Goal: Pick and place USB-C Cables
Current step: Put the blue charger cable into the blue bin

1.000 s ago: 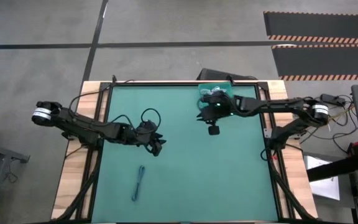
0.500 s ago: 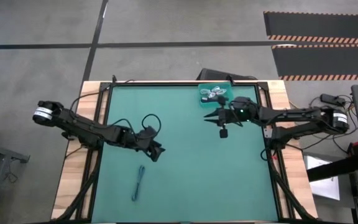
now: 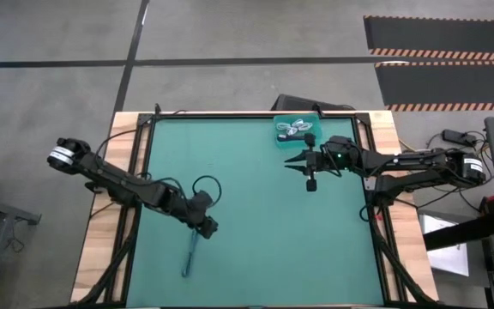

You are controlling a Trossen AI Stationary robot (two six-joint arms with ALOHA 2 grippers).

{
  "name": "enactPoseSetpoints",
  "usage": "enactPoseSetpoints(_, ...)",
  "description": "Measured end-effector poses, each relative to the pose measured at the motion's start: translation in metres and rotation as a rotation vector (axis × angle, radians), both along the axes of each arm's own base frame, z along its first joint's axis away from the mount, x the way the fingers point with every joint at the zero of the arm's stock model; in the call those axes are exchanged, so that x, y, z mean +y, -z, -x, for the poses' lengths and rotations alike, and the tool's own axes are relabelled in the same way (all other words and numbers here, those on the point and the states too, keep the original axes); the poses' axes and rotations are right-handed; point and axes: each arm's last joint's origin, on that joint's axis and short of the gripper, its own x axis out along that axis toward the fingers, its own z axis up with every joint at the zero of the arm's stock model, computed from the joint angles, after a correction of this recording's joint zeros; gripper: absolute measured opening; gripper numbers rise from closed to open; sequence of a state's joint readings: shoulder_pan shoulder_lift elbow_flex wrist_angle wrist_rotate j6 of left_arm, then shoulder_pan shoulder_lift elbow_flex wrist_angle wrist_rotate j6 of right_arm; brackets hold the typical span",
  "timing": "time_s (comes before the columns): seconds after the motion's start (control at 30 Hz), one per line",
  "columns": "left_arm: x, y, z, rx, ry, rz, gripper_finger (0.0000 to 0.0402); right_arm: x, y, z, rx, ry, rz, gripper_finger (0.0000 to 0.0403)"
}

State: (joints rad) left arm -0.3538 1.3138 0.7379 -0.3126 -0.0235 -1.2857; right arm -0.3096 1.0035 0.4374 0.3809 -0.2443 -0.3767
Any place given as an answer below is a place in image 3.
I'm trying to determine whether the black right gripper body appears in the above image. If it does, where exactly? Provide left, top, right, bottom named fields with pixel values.
left=302, top=132, right=330, bottom=193

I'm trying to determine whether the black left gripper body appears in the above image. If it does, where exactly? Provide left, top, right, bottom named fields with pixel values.
left=195, top=212, right=220, bottom=240

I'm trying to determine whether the teal plastic bin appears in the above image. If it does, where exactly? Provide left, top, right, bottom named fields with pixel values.
left=272, top=113, right=322, bottom=150

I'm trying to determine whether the black floor case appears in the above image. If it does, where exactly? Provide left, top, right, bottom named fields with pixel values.
left=270, top=94, right=356, bottom=113

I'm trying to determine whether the wooden table board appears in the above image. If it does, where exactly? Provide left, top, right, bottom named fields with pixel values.
left=69, top=110, right=440, bottom=306

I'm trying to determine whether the black power strip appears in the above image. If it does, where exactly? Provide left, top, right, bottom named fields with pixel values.
left=442, top=128, right=479, bottom=147

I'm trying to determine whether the black mat with orange stripes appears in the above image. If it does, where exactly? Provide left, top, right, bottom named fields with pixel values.
left=363, top=15, right=494, bottom=62
left=374, top=61, right=494, bottom=112

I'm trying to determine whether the black stand beam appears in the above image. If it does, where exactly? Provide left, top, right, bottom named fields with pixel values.
left=422, top=212, right=494, bottom=252

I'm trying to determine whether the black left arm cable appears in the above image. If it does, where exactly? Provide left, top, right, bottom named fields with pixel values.
left=143, top=173, right=224, bottom=209

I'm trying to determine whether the black aluminium table frame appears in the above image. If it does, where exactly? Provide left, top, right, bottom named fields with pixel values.
left=100, top=112, right=437, bottom=308

